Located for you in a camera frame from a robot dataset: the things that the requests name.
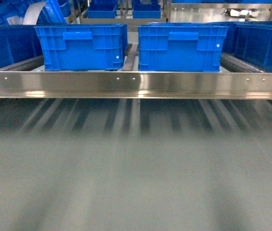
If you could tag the blue background bin right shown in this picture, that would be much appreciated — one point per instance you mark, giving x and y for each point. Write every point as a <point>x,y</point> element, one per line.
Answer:
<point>146,11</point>

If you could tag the blue crate front right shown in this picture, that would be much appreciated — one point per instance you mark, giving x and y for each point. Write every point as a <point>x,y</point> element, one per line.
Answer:
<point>178,47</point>

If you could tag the blue crate far left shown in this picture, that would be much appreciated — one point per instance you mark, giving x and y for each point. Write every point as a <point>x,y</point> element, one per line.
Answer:
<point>18,43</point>

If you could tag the blue background bin left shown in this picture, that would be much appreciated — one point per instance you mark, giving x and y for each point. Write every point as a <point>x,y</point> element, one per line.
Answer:
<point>101,11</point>

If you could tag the blue crate far right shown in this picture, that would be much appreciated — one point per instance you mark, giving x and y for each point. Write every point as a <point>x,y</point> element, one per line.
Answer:
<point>250,42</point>

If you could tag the blue crate front left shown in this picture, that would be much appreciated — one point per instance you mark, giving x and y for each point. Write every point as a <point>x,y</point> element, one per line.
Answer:
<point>83,47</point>

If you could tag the blue background bin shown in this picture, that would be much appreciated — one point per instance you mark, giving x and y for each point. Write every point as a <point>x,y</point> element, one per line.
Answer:
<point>101,11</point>
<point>146,11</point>

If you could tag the blue crate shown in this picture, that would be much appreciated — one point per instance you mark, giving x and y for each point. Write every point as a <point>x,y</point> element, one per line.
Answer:
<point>250,42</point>
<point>83,47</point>
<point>18,43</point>
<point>178,47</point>

